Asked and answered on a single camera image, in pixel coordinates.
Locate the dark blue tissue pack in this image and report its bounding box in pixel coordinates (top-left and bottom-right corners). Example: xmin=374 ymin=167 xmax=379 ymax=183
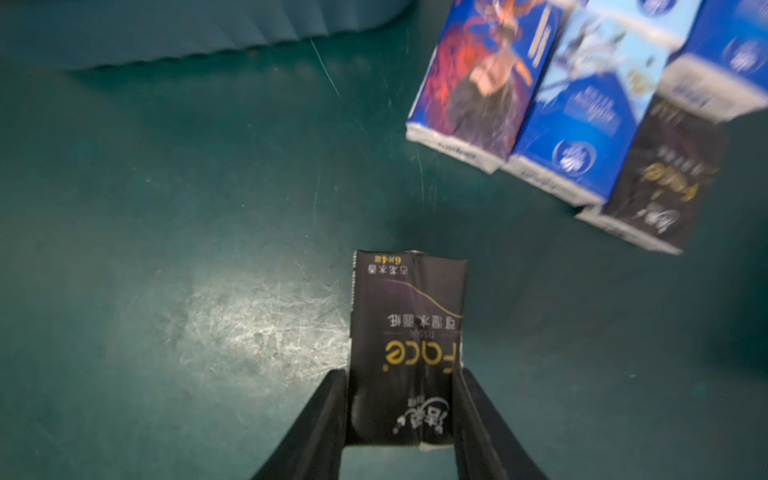
xmin=406 ymin=0 xmax=566 ymax=173

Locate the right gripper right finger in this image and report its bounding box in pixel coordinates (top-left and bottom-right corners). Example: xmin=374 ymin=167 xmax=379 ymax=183
xmin=452 ymin=368 xmax=546 ymax=480

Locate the teal plastic storage box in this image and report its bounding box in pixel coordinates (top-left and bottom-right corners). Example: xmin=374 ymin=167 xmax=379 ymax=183
xmin=1 ymin=0 xmax=410 ymax=70

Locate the black Face tissue pack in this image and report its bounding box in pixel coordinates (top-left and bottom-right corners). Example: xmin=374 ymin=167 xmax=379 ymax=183
xmin=346 ymin=250 xmax=468 ymax=448
xmin=576 ymin=96 xmax=726 ymax=255

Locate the blue pocket tissue pack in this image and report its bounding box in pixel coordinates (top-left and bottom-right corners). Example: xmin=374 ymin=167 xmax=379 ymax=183
xmin=504 ymin=0 xmax=702 ymax=207

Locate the light blue tissue pack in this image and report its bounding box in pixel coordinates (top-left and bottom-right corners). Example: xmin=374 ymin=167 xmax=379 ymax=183
xmin=657 ymin=0 xmax=767 ymax=122

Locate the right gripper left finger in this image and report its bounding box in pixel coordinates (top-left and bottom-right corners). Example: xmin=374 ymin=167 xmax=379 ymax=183
xmin=252 ymin=369 xmax=347 ymax=480

